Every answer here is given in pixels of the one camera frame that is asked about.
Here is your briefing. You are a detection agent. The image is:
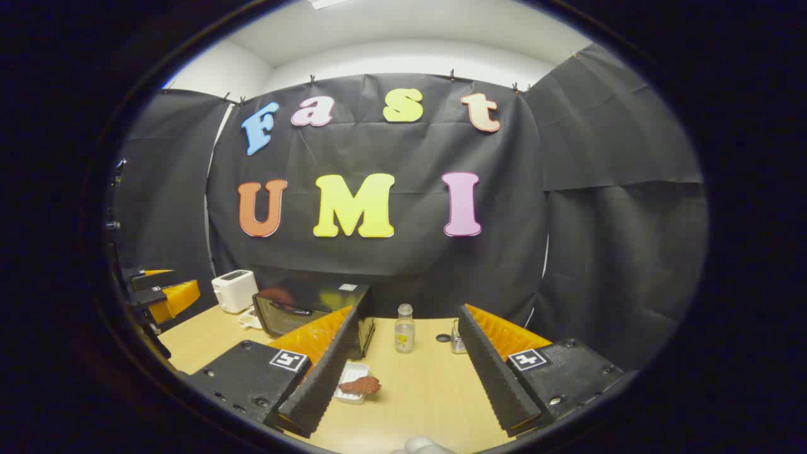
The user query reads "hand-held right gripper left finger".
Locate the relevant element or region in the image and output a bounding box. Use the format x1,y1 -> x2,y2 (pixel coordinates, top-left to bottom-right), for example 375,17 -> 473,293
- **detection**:
188,306 -> 361,438

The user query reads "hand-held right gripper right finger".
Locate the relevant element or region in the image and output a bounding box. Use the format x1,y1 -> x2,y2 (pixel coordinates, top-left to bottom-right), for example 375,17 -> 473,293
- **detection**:
458,304 -> 626,437

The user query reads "reddish brown meat piece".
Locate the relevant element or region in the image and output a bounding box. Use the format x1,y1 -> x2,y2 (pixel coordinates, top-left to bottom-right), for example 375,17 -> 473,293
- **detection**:
339,376 -> 382,396

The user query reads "black electric oven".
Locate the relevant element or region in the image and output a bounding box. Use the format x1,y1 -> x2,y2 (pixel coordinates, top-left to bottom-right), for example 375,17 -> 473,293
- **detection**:
252,281 -> 376,360

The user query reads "white rectangular tray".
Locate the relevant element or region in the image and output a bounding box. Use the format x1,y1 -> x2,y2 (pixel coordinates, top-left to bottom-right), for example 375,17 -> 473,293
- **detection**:
333,361 -> 370,405

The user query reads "white toaster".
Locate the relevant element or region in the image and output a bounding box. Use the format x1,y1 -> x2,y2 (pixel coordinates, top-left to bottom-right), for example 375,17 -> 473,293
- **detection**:
211,269 -> 259,314

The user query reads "clear glass bottle yellow label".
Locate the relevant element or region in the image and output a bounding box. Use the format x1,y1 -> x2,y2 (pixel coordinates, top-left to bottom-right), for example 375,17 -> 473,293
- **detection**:
394,303 -> 416,354

